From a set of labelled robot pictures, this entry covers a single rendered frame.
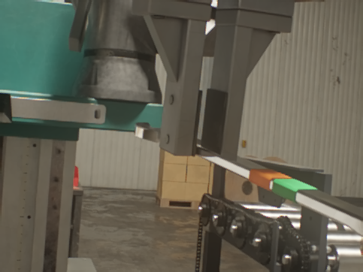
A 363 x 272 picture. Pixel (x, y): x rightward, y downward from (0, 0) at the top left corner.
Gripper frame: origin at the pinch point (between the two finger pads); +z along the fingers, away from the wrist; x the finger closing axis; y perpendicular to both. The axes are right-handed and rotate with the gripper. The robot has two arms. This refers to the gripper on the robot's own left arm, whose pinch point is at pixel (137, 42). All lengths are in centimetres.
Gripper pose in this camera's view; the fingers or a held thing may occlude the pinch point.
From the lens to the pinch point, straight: 67.5
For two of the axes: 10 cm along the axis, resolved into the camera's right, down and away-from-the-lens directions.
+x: 9.8, 1.9, 0.8
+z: -1.4, 9.0, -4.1
